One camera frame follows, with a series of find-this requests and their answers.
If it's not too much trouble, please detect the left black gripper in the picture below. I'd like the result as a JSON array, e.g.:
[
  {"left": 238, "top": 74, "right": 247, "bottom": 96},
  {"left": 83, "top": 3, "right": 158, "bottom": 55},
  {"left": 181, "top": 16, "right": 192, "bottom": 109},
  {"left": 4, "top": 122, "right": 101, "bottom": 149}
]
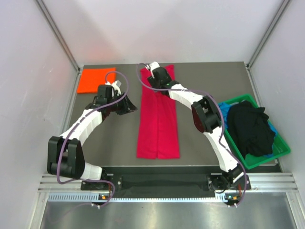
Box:
[{"left": 107, "top": 92, "right": 137, "bottom": 115}]

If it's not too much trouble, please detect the red t shirt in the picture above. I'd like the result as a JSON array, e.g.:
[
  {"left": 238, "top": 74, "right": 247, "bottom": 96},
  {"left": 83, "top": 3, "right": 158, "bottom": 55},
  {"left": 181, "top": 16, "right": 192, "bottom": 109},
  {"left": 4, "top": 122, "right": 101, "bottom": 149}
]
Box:
[{"left": 136, "top": 64, "right": 181, "bottom": 160}]

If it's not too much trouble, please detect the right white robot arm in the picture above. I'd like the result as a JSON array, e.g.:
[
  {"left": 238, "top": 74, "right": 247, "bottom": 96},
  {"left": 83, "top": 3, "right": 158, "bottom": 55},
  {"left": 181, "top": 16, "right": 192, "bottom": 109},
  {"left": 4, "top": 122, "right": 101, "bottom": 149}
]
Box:
[{"left": 145, "top": 62, "right": 244, "bottom": 190}]

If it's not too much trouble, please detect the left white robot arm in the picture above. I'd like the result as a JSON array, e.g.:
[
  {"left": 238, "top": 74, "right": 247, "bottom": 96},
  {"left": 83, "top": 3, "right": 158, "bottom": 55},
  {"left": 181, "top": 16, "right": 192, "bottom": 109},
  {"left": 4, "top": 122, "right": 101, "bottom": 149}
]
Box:
[{"left": 47, "top": 80, "right": 137, "bottom": 189}]

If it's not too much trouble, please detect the folded orange t shirt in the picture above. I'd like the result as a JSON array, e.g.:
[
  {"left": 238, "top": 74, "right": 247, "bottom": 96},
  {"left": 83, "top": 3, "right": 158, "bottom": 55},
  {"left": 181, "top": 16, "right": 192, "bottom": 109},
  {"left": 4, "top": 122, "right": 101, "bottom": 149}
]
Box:
[{"left": 77, "top": 67, "right": 116, "bottom": 94}]

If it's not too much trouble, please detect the blue t shirt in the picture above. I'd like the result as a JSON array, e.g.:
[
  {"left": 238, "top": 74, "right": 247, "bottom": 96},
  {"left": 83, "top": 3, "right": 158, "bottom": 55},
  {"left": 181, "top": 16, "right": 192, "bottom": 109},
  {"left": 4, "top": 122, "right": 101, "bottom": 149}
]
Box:
[{"left": 218, "top": 102, "right": 231, "bottom": 129}]

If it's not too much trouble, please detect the black t shirt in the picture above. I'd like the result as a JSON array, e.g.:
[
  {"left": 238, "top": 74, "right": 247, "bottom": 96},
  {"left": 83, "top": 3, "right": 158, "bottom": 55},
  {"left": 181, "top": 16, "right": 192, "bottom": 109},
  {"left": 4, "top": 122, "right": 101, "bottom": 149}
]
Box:
[{"left": 227, "top": 101, "right": 276, "bottom": 158}]

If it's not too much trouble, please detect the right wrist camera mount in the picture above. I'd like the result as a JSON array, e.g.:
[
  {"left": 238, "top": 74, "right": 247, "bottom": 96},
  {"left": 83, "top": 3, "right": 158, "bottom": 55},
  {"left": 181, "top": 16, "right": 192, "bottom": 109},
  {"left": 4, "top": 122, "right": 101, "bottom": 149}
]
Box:
[{"left": 145, "top": 62, "right": 160, "bottom": 78}]

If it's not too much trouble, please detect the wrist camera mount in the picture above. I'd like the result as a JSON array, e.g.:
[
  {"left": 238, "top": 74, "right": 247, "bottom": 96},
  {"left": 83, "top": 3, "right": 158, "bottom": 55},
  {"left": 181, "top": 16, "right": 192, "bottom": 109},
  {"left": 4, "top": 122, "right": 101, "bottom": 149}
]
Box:
[
  {"left": 145, "top": 62, "right": 160, "bottom": 78},
  {"left": 105, "top": 80, "right": 122, "bottom": 97}
]

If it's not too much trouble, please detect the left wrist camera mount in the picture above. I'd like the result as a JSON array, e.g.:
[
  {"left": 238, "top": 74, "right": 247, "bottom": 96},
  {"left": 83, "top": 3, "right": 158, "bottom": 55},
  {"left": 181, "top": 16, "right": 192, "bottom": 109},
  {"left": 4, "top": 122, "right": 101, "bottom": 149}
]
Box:
[{"left": 105, "top": 80, "right": 122, "bottom": 97}]

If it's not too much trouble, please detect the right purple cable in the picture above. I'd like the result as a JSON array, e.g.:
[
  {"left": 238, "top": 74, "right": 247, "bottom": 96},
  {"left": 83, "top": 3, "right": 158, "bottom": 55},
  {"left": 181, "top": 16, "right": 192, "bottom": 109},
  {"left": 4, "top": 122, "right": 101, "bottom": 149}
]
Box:
[{"left": 136, "top": 62, "right": 247, "bottom": 208}]

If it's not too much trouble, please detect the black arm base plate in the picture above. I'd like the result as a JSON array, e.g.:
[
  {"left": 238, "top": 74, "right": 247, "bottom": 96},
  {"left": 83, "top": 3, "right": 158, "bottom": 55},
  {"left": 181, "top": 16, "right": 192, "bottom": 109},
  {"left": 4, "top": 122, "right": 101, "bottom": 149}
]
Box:
[{"left": 81, "top": 166, "right": 251, "bottom": 198}]

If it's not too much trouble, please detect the slotted grey cable duct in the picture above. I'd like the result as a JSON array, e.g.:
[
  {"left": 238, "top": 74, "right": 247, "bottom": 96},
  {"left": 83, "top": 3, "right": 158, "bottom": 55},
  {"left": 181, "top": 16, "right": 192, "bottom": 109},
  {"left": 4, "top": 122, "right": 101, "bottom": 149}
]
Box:
[{"left": 47, "top": 192, "right": 241, "bottom": 203}]

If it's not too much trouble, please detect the left aluminium frame post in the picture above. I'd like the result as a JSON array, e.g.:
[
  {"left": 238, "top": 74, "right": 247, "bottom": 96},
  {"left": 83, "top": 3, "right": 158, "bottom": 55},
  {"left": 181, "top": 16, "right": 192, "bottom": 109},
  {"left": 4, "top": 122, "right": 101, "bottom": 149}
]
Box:
[{"left": 34, "top": 0, "right": 81, "bottom": 72}]

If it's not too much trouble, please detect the aluminium frame post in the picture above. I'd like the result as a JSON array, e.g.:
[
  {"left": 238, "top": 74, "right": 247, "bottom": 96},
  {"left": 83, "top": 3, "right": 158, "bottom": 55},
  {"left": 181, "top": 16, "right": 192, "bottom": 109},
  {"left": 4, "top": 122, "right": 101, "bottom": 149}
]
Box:
[
  {"left": 246, "top": 0, "right": 292, "bottom": 70},
  {"left": 34, "top": 0, "right": 81, "bottom": 72}
]

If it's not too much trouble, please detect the right aluminium frame post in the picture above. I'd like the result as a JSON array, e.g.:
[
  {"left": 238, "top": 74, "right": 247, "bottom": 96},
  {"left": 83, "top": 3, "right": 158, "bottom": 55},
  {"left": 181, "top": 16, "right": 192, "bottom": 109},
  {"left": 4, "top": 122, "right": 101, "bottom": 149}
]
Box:
[{"left": 246, "top": 0, "right": 292, "bottom": 70}]

